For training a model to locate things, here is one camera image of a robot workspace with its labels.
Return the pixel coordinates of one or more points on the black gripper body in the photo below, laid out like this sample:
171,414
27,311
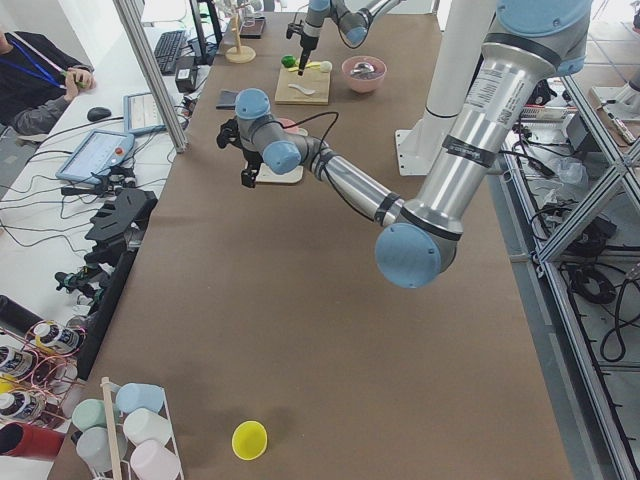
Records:
251,158
305,46

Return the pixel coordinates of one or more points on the white ceramic spoon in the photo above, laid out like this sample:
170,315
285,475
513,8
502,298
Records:
301,89

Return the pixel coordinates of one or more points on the small pink bowl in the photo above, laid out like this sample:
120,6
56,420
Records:
288,125

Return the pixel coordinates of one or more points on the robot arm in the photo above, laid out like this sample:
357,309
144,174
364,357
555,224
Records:
353,26
492,56

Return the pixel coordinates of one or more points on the large pink ice bowl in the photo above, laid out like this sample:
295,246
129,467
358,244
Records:
364,85

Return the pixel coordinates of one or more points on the green lime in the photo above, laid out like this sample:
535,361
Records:
288,61

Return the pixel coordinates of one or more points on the cream rabbit tray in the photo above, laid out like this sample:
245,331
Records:
285,175

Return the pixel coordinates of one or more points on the bamboo cutting board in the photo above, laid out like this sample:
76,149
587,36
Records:
312,88

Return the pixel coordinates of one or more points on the white steamed bun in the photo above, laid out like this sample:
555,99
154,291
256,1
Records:
325,67

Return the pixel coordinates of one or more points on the steel ice scoop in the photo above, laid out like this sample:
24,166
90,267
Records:
362,70

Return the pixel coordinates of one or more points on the wooden mug tree stand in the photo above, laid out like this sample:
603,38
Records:
234,50

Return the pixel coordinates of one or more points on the grey folded cloth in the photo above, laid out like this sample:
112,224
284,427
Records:
226,100

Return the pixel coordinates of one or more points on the blue teach pendant far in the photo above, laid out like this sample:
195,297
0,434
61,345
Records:
141,114

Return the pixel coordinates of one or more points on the blue teach pendant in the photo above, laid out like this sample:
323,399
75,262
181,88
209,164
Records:
96,155
141,114

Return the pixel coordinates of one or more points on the black keyboard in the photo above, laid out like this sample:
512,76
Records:
168,49

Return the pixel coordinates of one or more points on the blue teach pendant near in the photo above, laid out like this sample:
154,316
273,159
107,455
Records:
96,155

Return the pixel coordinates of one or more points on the black computer mouse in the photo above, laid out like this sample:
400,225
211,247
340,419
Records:
97,114

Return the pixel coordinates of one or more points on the person in black jacket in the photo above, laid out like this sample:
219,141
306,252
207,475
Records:
38,82

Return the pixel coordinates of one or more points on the yellow plastic cup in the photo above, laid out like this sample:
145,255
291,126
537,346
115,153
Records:
249,440

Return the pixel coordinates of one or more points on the pastel cup rack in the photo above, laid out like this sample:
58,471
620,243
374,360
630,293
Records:
127,433

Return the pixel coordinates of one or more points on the red cylinder can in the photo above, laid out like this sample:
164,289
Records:
31,442

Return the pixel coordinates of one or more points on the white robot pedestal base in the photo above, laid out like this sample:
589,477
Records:
416,148

